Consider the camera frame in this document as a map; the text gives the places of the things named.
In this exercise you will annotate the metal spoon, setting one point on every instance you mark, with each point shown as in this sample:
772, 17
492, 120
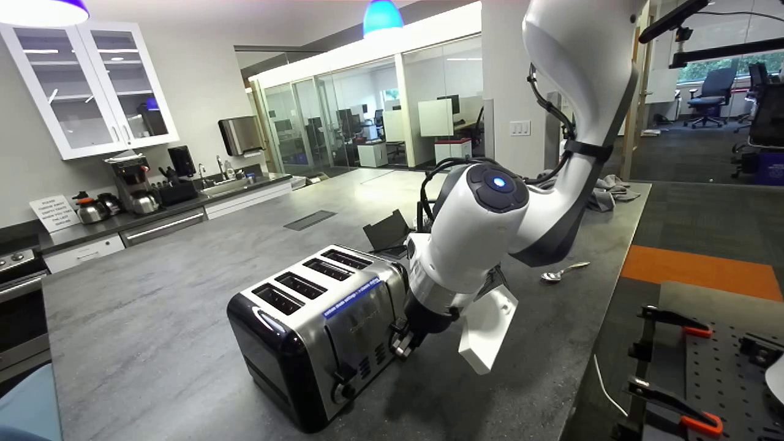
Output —
557, 275

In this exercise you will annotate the orange handled clamp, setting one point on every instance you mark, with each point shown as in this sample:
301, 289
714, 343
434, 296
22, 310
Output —
690, 418

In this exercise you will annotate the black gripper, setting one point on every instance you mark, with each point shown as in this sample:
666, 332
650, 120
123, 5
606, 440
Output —
418, 324

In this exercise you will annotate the coffee maker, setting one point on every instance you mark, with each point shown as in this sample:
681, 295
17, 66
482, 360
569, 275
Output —
131, 179

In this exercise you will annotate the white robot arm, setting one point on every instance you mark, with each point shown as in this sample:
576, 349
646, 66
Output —
512, 203

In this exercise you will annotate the black and steel toaster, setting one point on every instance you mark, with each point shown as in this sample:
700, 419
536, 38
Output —
320, 332

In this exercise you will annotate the dark countertop vent panel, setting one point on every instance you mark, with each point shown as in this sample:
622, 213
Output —
309, 219

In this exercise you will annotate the white wall cabinet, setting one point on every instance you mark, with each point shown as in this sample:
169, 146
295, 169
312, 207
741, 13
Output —
94, 87

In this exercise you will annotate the blue pendant lamp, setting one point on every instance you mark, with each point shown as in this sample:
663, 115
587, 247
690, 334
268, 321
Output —
380, 15

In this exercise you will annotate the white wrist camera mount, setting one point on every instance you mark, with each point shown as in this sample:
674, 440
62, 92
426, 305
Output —
483, 329

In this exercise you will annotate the black open outlet box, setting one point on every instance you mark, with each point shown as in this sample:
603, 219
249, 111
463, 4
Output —
389, 233

